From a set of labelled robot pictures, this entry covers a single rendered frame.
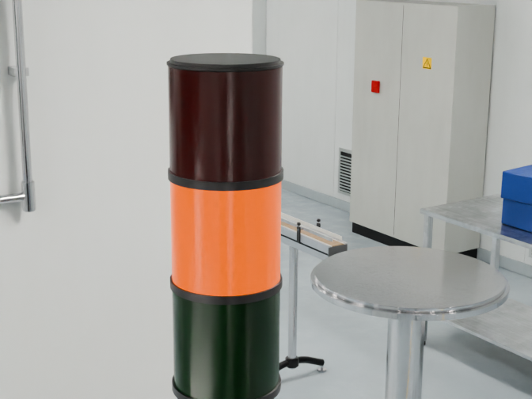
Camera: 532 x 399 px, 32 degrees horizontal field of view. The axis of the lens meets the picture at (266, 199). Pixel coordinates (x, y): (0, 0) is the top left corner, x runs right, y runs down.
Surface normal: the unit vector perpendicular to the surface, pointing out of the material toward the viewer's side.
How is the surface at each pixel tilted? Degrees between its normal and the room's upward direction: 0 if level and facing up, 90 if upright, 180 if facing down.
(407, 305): 0
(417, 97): 90
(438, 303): 0
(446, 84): 90
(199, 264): 90
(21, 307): 90
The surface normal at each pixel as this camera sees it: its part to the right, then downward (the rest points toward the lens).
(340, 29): -0.83, 0.14
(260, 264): 0.62, 0.20
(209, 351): -0.27, 0.24
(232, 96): 0.19, 0.25
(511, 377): 0.00, -0.97
